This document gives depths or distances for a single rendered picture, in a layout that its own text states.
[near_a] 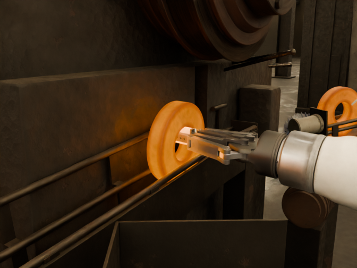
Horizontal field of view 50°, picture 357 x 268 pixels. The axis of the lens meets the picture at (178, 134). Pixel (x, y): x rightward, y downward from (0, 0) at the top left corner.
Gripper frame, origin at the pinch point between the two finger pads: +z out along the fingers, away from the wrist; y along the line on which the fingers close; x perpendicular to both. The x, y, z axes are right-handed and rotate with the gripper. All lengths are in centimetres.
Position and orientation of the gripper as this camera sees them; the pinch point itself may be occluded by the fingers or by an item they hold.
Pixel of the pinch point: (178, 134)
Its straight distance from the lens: 71.6
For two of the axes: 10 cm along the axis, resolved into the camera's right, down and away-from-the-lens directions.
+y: 5.5, -2.1, 8.1
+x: 0.4, -9.6, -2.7
